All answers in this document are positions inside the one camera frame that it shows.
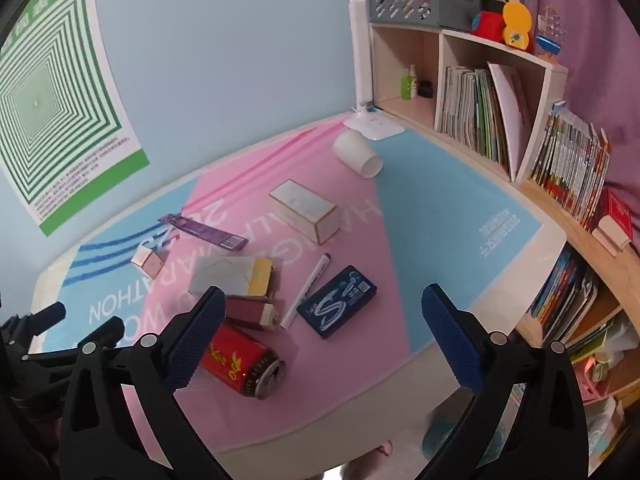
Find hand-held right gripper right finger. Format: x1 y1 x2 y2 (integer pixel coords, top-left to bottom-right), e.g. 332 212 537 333
421 283 588 480

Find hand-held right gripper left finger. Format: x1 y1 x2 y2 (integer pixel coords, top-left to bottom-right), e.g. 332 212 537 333
59 285 236 480

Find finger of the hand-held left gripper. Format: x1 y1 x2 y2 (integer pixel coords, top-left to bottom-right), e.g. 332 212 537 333
22 316 126 368
30 302 67 333

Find red drink can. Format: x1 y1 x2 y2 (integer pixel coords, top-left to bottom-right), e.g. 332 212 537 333
200 323 287 401

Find teal fuzzy trash bin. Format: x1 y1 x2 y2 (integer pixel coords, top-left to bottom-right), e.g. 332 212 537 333
422 407 468 456

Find white box gold edges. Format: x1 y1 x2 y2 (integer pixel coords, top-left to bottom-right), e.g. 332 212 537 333
269 179 339 245

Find white paper cup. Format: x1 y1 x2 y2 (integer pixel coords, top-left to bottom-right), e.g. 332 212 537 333
332 130 384 180

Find small maroon box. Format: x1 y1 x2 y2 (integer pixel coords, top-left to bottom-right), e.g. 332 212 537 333
224 296 281 333

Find white and yellow box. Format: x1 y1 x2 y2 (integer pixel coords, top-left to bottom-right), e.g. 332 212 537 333
188 256 275 298

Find small pink white box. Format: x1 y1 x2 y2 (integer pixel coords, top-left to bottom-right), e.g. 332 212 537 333
131 245 166 281

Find purple strip package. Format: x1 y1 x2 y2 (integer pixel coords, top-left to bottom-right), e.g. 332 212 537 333
159 213 249 251

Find stack of blue-spine books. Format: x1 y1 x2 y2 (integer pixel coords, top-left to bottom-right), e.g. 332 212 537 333
530 247 598 346

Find dark blue gum box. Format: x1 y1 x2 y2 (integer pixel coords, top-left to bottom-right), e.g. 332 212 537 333
296 265 378 340

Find white marker pen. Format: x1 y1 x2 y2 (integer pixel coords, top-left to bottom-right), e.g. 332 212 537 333
279 253 332 330

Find pink and blue desk mat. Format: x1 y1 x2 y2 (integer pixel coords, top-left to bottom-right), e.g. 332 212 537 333
60 115 543 411

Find pink plastic basket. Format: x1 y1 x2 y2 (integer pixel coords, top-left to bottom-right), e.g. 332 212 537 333
575 355 621 402

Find leaning green thin books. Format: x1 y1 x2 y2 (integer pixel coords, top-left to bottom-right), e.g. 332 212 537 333
567 310 636 366

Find curved wooden bookshelf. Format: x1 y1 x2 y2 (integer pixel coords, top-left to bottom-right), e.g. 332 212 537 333
515 180 640 411

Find thick red hardcover book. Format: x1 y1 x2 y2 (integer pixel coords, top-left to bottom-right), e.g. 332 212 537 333
591 215 632 256
602 189 635 241

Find row of colourful paperbacks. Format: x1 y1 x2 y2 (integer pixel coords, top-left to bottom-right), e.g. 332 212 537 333
527 101 612 231

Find row of thin books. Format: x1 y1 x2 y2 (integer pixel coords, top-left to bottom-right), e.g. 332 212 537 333
435 65 511 176

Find white leaning booklet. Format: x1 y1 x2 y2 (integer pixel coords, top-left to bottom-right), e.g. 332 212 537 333
487 62 532 181

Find light wooden desktop shelf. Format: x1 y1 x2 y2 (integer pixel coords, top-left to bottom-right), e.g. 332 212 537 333
369 21 569 184

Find white desk lamp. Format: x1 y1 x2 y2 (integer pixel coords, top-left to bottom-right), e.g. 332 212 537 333
343 0 406 141

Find model sailing ship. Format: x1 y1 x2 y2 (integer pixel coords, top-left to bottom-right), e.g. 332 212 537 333
535 4 563 58

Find yellow round wooden toy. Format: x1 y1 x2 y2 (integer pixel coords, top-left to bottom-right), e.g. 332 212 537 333
501 1 534 52

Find green striped wall poster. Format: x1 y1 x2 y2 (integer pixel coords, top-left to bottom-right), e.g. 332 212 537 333
0 0 151 237

